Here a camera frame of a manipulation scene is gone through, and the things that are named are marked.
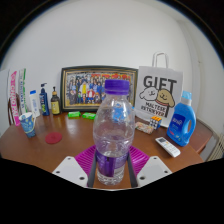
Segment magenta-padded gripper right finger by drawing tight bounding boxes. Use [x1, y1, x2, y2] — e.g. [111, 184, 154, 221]
[127, 145, 173, 188]

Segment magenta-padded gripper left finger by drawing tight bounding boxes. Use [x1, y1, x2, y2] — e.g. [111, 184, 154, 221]
[52, 144, 98, 188]

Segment clear purple-capped water bottle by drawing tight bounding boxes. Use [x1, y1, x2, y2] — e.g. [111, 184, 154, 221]
[92, 78, 136, 187]

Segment white remote control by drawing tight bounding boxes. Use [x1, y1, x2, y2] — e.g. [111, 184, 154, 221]
[154, 136, 182, 158]

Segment flat round red coaster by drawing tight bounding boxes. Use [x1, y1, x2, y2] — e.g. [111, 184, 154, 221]
[45, 131, 64, 145]

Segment colourful puzzle cube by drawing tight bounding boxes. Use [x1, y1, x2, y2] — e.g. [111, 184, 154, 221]
[149, 115, 163, 130]

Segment blue detergent bottle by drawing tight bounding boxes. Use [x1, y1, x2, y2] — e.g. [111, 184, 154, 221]
[166, 90, 197, 148]

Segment small green pack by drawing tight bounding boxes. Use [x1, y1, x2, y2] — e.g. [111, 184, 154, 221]
[82, 112, 97, 120]
[67, 110, 82, 119]

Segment blue patterned cup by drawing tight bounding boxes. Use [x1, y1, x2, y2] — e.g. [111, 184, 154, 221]
[18, 111, 37, 139]

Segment brown yellow-labelled pump bottle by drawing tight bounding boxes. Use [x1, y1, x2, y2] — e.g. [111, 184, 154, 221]
[50, 86, 62, 116]

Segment white radiator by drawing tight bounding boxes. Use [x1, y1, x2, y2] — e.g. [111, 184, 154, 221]
[207, 131, 224, 162]

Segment dark blue pump bottle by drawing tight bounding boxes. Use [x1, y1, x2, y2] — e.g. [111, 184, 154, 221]
[39, 82, 51, 117]

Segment white paper gift bag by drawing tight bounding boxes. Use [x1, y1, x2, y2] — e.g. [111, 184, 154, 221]
[134, 51, 184, 129]

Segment white blue-capped lotion bottle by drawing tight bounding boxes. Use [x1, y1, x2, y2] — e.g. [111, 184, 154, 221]
[29, 89, 41, 118]

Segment framed group photo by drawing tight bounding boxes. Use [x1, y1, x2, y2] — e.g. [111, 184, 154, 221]
[60, 65, 139, 113]

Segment pink shuttlecock tube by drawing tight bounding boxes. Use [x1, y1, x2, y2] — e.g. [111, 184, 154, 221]
[9, 70, 22, 127]

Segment white shuttlecock tube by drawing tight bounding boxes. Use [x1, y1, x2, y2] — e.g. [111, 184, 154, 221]
[18, 68, 29, 116]

